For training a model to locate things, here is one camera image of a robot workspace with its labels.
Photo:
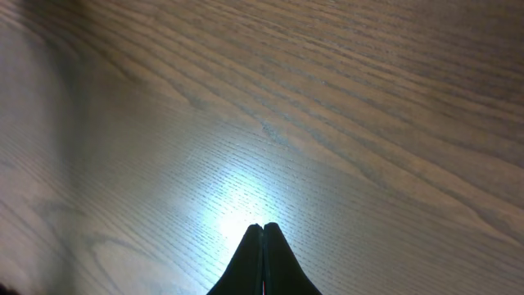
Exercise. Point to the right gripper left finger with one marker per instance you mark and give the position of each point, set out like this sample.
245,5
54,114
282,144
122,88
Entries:
244,273

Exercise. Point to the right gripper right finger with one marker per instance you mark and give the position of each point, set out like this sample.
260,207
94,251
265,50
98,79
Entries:
282,272

